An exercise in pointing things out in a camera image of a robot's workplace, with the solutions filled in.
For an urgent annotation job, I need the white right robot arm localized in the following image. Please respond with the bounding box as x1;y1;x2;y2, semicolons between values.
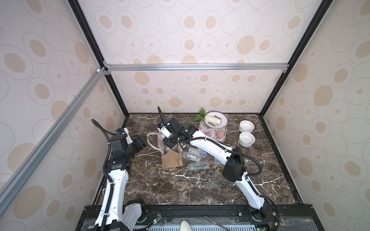
158;114;279;222

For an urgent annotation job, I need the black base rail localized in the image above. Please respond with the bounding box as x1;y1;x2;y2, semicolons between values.
76;203;324;231

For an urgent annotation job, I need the white bowl front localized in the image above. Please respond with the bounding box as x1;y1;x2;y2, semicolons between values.
238;132;255;148

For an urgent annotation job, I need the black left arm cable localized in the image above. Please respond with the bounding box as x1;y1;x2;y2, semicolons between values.
91;119;122;231

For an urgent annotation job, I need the white radish with leaves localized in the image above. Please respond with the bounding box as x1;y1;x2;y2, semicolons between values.
193;108;222;126

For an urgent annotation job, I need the round patterned plate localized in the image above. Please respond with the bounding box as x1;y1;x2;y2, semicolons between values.
204;111;228;129

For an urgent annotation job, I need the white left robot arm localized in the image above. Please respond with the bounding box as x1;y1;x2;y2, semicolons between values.
89;128;147;231

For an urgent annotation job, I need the patterned canvas tote bag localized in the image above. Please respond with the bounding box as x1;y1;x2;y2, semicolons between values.
147;132;183;169

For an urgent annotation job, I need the silver aluminium crossbar rear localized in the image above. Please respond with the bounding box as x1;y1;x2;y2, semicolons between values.
107;63;289;71

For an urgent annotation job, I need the white bowl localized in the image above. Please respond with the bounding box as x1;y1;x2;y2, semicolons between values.
238;132;255;148
239;120;255;133

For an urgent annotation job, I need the clear compass set case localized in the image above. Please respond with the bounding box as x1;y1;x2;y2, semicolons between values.
182;152;203;162
188;162;210;170
188;147;207;158

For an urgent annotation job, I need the floral square plate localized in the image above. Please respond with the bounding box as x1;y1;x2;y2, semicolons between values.
198;111;228;142

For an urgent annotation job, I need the black corner frame post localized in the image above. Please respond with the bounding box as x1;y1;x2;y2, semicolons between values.
259;0;334;117
68;0;130;118

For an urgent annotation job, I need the silver aluminium crossbar left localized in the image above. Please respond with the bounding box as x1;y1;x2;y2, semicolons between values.
1;66;108;216

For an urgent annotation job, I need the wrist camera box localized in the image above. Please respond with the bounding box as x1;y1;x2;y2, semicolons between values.
158;126;172;140
116;128;133;144

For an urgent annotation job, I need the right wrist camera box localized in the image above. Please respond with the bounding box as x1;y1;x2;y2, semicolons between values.
158;126;172;140

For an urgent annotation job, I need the silver aluminium crossbar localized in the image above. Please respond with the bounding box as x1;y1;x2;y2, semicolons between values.
107;63;289;71
1;66;108;216

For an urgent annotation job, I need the black corner frame post left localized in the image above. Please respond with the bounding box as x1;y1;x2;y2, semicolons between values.
68;0;130;118

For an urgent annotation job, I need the black corner frame post right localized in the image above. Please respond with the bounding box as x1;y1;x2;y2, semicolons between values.
259;0;334;117

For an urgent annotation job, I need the white bowl rear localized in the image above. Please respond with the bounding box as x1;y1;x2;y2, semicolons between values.
239;120;255;133

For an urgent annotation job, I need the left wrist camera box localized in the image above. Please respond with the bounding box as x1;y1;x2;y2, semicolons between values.
116;128;133;144

